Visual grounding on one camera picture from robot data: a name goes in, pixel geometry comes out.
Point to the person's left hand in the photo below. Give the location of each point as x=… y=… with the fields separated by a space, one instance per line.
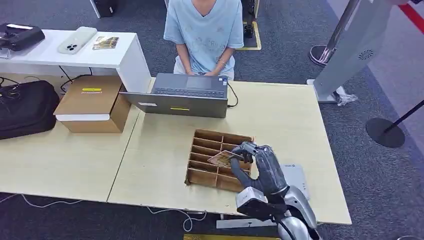
x=212 y=72

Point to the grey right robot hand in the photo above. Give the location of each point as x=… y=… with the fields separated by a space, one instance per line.
x=268 y=169

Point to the printed card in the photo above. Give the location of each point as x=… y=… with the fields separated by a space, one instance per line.
x=222 y=159

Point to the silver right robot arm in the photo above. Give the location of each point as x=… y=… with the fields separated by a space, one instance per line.
x=298 y=215

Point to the grey flat pad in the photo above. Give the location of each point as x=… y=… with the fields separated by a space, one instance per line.
x=296 y=180

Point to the grey laptop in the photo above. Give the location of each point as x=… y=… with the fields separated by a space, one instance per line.
x=185 y=98

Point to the person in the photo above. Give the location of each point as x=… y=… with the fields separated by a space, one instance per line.
x=205 y=30

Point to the black stand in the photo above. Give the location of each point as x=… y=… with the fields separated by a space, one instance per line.
x=248 y=29

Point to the wooden divided card box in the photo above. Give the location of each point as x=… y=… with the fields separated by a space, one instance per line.
x=205 y=165

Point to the clear plastic wrap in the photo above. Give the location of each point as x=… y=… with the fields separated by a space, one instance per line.
x=345 y=98

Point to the stack of printed cards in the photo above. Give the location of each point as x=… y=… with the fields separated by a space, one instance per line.
x=105 y=43

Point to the white side table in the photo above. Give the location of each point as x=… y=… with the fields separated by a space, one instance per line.
x=99 y=57

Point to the brown cardboard box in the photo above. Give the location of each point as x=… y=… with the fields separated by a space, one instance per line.
x=92 y=102

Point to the black cabinet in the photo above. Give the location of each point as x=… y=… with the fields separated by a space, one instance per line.
x=105 y=7

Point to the white smartphone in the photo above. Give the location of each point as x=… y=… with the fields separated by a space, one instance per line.
x=77 y=40

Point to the white kiosk stand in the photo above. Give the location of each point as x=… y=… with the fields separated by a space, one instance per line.
x=352 y=49

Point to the black bag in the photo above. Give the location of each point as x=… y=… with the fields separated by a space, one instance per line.
x=26 y=108

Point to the black device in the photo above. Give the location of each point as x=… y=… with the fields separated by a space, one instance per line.
x=20 y=35

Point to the red barrier belt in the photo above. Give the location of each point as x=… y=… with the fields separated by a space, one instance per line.
x=414 y=16

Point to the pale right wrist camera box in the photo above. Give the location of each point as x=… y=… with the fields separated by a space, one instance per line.
x=255 y=205

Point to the white desk bracket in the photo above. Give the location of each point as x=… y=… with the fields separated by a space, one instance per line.
x=245 y=224

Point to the black stanchion post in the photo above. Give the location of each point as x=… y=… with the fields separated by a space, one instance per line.
x=385 y=132

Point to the chrome stanchion post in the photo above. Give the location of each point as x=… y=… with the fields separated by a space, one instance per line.
x=331 y=41

